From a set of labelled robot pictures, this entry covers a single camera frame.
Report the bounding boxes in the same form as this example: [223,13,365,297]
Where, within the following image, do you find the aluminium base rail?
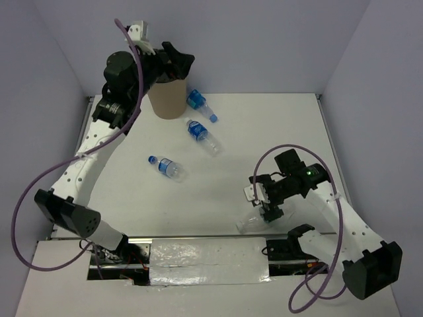
[129,233,288,240]

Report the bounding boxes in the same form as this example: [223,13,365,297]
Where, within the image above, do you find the blue label bottle by bin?
[186,89,218,123]

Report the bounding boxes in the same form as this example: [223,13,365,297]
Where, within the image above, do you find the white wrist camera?
[243,183,270,205]
[125,20,156,55]

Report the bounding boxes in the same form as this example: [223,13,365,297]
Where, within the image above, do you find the silver foil tape sheet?
[149,238,270,286]

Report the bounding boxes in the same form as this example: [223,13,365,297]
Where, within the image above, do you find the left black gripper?
[130,42,194,102]

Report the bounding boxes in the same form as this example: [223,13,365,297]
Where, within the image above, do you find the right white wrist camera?
[243,183,270,205]

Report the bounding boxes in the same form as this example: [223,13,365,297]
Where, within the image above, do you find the blue label bottle front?
[148,155,184,182]

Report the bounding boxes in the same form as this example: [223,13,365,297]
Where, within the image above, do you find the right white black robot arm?
[244,145,403,300]

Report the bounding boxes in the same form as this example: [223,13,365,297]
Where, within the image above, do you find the blue label bottle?
[184,118,222,157]
[186,89,218,123]
[148,155,184,182]

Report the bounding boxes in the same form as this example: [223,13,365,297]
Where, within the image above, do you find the brown cardboard cylinder bin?
[147,79,187,120]

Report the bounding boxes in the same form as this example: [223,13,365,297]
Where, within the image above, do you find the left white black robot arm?
[34,42,195,263]

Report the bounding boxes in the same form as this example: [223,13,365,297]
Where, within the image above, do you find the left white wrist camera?
[125,20,156,55]

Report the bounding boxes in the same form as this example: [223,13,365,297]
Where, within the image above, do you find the green label clear bottle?
[235,203,295,234]

